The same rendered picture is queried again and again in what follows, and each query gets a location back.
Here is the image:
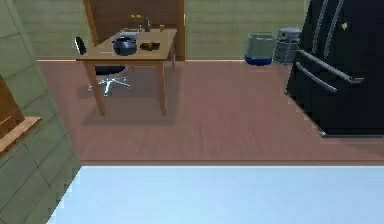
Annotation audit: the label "black fridge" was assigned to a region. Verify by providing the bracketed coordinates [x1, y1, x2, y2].
[285, 0, 384, 138]

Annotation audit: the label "grey fridge handle bar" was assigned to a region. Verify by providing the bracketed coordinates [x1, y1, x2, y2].
[297, 49, 365, 84]
[311, 0, 329, 54]
[323, 0, 345, 60]
[295, 61, 338, 94]

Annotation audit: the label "grey ribbed bin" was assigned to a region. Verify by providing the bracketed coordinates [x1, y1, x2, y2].
[272, 27, 303, 65]

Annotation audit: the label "dark blue round pot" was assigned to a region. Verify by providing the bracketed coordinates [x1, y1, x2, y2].
[112, 36, 138, 57]

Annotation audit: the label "grey flat book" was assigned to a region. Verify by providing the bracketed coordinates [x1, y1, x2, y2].
[119, 28, 140, 38]

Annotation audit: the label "black office chair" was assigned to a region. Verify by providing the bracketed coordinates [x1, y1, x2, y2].
[74, 36, 131, 98]

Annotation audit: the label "yellow flowers in vase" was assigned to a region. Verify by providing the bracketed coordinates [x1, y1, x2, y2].
[129, 13, 152, 33]

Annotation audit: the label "brown wooden table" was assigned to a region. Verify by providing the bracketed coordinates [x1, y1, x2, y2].
[75, 27, 179, 118]

